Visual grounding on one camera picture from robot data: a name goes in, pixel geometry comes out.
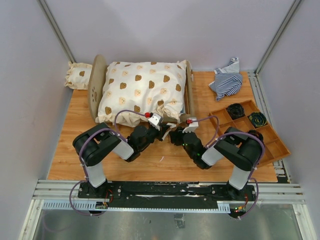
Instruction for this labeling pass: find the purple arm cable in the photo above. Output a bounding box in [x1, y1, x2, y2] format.
[42, 109, 148, 232]
[192, 116, 266, 221]

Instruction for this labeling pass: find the large bear print cushion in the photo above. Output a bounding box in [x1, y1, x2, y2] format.
[95, 60, 187, 128]

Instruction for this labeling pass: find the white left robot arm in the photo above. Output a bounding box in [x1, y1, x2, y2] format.
[72, 123, 170, 199]

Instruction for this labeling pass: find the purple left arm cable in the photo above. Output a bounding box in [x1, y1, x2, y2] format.
[42, 109, 148, 232]

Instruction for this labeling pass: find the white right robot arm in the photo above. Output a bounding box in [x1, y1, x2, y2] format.
[169, 127, 265, 200]

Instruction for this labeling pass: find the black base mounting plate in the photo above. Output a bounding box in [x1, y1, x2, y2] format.
[93, 181, 256, 206]

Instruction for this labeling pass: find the wooden compartment tray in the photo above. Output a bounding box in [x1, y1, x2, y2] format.
[209, 100, 291, 167]

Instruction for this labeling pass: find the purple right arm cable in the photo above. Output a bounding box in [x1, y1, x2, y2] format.
[192, 116, 266, 221]

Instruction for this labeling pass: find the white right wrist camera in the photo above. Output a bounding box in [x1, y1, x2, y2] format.
[182, 117, 199, 133]

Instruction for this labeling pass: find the black orange rolled fabric item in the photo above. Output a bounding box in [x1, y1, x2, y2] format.
[248, 129, 264, 142]

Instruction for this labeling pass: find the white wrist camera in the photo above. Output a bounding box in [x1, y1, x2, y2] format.
[182, 117, 199, 133]
[147, 113, 163, 131]

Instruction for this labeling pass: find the right aluminium frame post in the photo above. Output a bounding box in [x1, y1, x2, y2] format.
[254, 0, 304, 76]

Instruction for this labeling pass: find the blue yellow rolled fabric item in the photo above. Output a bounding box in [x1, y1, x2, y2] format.
[248, 111, 268, 128]

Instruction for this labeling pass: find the blue striped cloth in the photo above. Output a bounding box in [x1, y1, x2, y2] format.
[208, 57, 243, 102]

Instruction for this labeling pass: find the left aluminium frame post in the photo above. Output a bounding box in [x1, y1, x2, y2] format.
[36, 0, 76, 63]

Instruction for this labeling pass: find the small bear print pillow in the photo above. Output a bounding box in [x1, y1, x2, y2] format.
[64, 61, 93, 90]

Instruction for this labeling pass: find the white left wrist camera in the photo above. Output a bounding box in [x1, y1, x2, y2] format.
[147, 113, 163, 131]

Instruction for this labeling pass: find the wooden striped pet bed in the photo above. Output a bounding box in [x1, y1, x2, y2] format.
[87, 54, 196, 122]

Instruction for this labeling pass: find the grey slotted cable duct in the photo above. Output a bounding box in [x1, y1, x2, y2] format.
[42, 199, 231, 214]

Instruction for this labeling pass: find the aluminium frame post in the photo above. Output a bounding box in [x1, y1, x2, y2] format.
[254, 0, 304, 76]
[36, 0, 76, 63]

